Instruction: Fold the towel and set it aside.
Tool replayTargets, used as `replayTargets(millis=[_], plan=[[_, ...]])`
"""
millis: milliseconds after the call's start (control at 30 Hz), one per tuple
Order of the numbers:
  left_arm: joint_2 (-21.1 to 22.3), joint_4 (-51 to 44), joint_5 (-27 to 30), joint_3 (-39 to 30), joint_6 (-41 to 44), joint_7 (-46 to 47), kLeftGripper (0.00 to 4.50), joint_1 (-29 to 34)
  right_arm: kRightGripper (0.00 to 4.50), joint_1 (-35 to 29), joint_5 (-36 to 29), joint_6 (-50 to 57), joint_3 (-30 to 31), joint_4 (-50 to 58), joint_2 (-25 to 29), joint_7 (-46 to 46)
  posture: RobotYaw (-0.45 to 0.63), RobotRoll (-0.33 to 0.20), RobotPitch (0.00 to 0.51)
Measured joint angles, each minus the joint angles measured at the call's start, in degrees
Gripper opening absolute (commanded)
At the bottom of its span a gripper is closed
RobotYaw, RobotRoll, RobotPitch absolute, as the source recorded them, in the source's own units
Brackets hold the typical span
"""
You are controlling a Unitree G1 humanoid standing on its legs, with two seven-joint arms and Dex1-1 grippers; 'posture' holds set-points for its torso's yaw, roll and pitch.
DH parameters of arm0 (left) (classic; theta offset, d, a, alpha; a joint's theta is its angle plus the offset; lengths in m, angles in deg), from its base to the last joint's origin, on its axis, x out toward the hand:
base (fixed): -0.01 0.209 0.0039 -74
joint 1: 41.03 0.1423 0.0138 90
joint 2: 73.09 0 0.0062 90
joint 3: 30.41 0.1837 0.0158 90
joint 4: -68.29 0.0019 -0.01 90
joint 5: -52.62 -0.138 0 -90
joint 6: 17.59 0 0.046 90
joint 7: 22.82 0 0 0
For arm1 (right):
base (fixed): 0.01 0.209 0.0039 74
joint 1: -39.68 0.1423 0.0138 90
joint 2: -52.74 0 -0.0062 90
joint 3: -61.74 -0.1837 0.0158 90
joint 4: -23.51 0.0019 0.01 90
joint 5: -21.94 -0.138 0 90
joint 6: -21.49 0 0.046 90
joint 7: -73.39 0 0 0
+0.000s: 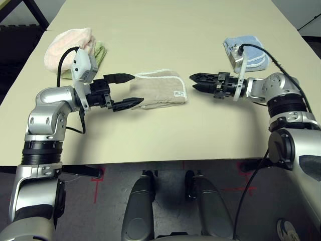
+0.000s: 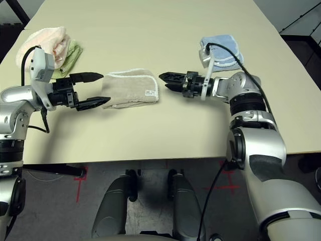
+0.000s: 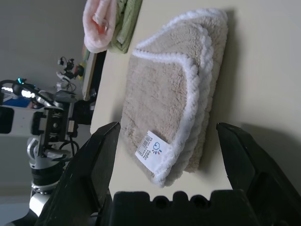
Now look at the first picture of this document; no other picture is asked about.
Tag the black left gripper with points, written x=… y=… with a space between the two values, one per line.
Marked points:
x=99 y=94

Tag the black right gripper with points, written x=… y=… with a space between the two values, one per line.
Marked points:
x=225 y=86

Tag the beige towel with white trim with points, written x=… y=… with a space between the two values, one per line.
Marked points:
x=160 y=90

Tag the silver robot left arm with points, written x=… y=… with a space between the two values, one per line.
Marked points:
x=42 y=150

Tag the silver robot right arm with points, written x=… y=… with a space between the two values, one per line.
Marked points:
x=288 y=125

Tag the green fluffy towel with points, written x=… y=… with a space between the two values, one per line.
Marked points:
x=100 y=54

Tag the blue towel with white trim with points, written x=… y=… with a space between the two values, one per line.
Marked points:
x=253 y=54

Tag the pink fluffy towel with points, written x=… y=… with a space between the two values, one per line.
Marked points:
x=65 y=49

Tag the black foam floor mat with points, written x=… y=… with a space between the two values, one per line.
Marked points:
x=15 y=50

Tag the black slanted stand leg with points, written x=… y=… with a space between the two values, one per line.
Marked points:
x=37 y=12

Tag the grey metal cabinet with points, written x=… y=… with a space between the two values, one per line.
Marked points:
x=308 y=15

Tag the grey robot pelvis shell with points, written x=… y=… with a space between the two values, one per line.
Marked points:
x=180 y=238

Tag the grey white sneaker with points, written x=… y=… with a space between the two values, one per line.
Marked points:
x=287 y=229

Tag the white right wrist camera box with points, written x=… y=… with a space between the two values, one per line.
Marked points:
x=238 y=65

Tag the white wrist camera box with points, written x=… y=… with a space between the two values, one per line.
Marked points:
x=238 y=65
x=84 y=69

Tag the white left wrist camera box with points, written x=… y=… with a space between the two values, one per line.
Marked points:
x=84 y=69

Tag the black table frame bar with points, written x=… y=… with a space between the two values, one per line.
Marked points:
x=80 y=170
x=253 y=165

